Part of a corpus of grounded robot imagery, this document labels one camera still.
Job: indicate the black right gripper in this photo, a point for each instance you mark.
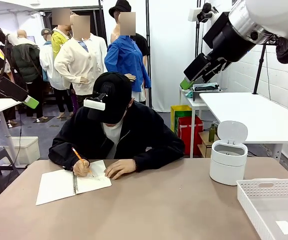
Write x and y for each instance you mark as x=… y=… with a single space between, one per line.
x=234 y=42

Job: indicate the orange pencil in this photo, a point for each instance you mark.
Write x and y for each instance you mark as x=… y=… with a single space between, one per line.
x=76 y=153

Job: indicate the white spiral notebook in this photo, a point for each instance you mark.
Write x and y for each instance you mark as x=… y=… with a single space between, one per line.
x=56 y=187

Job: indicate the person's right forearm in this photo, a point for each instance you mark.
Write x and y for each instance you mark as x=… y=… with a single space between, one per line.
x=61 y=152

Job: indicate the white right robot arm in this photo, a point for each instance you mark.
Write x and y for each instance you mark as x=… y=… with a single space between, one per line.
x=279 y=15

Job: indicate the person's left forearm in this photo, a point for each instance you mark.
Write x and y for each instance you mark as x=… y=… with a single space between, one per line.
x=161 y=155

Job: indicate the person's right hand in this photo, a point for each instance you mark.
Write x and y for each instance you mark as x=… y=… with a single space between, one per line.
x=81 y=168

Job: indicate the person's left hand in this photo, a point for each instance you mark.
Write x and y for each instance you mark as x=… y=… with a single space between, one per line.
x=121 y=168

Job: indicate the grey tray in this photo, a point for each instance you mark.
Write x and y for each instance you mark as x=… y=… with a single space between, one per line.
x=198 y=96

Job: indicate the black light stand pole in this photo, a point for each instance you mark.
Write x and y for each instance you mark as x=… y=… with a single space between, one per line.
x=147 y=15
x=197 y=37

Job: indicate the teal cloth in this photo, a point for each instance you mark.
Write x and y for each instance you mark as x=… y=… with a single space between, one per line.
x=188 y=94

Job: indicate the small white side table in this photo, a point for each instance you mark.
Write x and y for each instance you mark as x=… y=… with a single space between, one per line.
x=196 y=103

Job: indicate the mannequin in white shirt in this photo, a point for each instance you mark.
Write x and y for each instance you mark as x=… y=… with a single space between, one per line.
x=47 y=60

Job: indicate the yellow-green bag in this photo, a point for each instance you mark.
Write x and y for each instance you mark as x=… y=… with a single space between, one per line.
x=178 y=110

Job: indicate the black tripod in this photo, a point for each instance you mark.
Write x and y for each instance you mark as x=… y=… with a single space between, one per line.
x=259 y=75

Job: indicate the white storage bin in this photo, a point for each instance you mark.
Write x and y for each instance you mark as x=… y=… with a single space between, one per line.
x=29 y=150

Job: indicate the large white work table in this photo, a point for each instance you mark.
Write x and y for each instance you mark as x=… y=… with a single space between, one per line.
x=246 y=112

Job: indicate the mannequin in yellow jacket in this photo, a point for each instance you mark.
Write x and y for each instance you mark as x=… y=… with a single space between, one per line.
x=57 y=42

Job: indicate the mannequin in black t-shirt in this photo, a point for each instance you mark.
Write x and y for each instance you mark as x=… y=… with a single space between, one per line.
x=142 y=45

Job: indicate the green bottle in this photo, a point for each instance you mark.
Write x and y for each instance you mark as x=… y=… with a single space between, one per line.
x=212 y=135

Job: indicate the mannequin in cream jacket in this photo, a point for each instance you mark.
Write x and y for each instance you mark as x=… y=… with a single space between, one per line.
x=78 y=57

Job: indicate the wooden shelf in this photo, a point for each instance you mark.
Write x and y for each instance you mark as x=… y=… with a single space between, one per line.
x=205 y=150

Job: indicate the mannequin in blue shirt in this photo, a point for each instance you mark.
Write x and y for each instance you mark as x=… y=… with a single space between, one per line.
x=123 y=55

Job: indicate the person in black jacket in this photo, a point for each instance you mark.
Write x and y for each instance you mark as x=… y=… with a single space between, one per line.
x=138 y=125

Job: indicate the black baseball cap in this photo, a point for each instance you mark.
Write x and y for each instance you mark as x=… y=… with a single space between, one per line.
x=118 y=95

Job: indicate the black bucket hat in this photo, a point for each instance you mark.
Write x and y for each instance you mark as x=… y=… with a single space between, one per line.
x=120 y=7

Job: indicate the white round trash bin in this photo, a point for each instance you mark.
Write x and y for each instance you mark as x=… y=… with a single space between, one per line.
x=227 y=170

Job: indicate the white perforated plastic basket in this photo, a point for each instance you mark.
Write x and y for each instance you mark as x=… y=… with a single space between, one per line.
x=249 y=200

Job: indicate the white label in basket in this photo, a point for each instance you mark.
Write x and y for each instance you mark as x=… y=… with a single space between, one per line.
x=285 y=227

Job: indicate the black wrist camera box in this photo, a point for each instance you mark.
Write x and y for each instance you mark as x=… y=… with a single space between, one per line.
x=215 y=30

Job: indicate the white head-mounted camera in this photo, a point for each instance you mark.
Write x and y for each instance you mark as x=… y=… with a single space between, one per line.
x=93 y=104

